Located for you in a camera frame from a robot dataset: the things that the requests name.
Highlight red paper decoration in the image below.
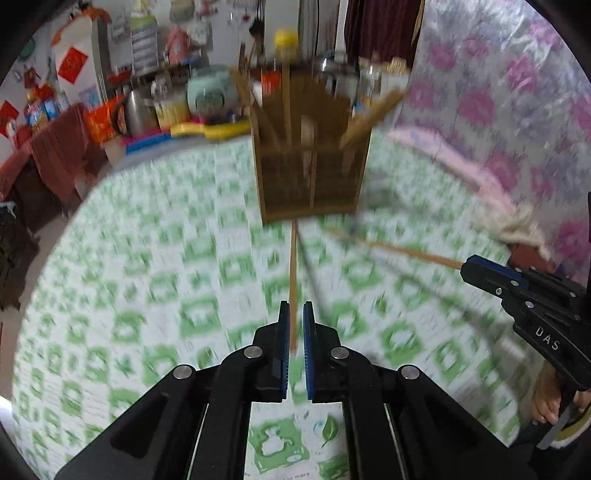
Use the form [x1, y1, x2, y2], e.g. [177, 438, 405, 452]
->
[58, 46, 89, 84]

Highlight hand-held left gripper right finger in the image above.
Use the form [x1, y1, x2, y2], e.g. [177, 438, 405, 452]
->
[303, 301, 539, 480]

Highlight blue plastic tray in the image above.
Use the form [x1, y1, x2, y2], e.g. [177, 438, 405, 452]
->
[124, 131, 172, 156]

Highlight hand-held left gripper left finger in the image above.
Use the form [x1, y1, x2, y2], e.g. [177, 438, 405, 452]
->
[54, 301, 291, 480]

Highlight wooden chopstick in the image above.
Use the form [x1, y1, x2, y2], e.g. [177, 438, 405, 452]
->
[289, 222, 297, 352]
[282, 59, 291, 149]
[228, 68, 283, 149]
[351, 90, 408, 136]
[323, 228, 465, 270]

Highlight steel pot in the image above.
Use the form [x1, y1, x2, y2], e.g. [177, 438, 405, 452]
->
[314, 55, 362, 96]

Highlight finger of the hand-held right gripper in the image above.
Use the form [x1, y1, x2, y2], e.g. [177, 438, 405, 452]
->
[462, 264, 520, 304]
[464, 255, 532, 283]

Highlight steel kettle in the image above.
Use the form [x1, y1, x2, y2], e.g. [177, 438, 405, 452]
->
[124, 88, 158, 137]

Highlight green patterned tablecloth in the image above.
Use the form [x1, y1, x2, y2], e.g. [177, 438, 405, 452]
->
[11, 134, 546, 480]

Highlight pink floral curtain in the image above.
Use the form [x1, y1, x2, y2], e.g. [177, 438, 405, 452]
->
[406, 0, 591, 287]

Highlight wooden chopstick holder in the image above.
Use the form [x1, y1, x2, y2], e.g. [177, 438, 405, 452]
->
[249, 69, 372, 226]

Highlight cream knitted cloth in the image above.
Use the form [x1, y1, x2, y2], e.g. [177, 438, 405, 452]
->
[496, 205, 551, 257]

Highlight blue snack packets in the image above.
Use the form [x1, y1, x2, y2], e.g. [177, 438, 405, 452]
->
[28, 97, 70, 130]

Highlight thin dark chopstick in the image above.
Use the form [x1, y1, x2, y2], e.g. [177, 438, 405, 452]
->
[295, 225, 325, 311]

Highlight pink cloth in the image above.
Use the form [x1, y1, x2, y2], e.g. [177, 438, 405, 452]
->
[388, 127, 519, 219]

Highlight red cloth covered table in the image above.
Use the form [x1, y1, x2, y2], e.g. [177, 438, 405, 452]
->
[0, 104, 110, 219]

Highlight pink bottle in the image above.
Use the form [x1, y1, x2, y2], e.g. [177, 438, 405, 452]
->
[166, 25, 195, 65]

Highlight red snack box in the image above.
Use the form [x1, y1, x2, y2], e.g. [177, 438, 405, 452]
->
[85, 97, 128, 144]

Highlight dark clothing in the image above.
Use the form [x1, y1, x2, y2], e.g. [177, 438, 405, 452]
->
[0, 203, 38, 311]

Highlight yellow plastic tray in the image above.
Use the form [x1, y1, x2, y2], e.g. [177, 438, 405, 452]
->
[171, 121, 250, 142]

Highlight striped white bag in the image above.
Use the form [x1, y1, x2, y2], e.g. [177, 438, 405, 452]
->
[130, 14, 160, 77]

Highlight yellow lidded jar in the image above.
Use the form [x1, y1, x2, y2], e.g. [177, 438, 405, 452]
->
[274, 30, 299, 61]

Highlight white refrigerator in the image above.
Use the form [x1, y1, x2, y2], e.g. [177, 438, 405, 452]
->
[51, 18, 110, 108]

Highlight person's right hand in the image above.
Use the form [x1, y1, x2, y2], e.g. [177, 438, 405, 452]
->
[531, 367, 561, 425]

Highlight teal rice cooker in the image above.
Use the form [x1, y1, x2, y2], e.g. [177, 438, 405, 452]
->
[187, 67, 241, 126]

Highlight dark red curtain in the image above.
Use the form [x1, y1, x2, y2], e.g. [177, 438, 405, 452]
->
[344, 0, 424, 64]

